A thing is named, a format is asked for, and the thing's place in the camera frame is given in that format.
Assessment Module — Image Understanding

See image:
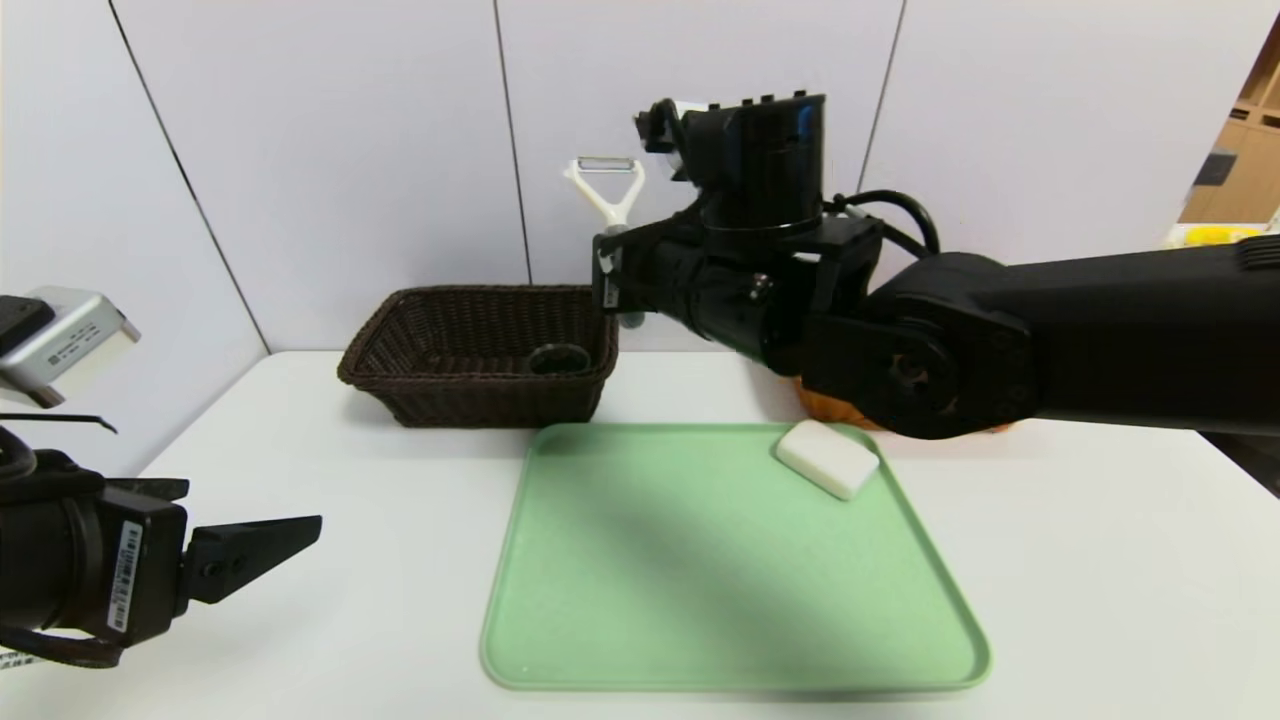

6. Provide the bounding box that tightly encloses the glass cup with black handle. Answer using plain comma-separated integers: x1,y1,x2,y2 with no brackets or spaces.
527,343,593,378

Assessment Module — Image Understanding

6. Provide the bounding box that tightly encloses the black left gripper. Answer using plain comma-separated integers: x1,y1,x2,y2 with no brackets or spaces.
0,476,324,648

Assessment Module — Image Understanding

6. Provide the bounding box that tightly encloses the white soap bar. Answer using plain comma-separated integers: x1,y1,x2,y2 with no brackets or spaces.
775,419,881,501

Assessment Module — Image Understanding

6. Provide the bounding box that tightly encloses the orange wicker basket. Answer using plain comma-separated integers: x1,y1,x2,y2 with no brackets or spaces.
795,378,1016,434

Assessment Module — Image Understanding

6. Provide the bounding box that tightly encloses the thin black zip tie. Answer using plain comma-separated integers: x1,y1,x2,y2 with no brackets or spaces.
0,413,119,434

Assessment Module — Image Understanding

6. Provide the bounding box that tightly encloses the light wooden shelf unit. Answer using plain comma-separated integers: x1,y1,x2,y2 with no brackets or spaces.
1180,20,1280,226

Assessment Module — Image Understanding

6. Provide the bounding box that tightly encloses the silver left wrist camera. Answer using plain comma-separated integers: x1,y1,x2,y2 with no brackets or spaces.
0,287,141,409

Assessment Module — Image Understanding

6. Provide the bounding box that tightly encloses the dark brown wicker basket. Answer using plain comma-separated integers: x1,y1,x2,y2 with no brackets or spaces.
336,285,619,429

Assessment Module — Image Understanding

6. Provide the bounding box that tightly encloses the light green plastic tray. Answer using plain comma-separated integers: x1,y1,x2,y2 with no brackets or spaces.
479,422,992,693

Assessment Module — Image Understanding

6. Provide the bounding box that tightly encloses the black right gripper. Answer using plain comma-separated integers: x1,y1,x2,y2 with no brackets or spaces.
591,224,763,348

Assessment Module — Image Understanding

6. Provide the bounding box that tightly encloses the dark wicker bin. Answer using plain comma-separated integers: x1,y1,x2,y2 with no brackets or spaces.
1200,432,1280,496

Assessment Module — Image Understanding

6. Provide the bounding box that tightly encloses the white peeler with gray handle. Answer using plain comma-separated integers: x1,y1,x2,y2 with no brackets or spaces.
563,157,647,331

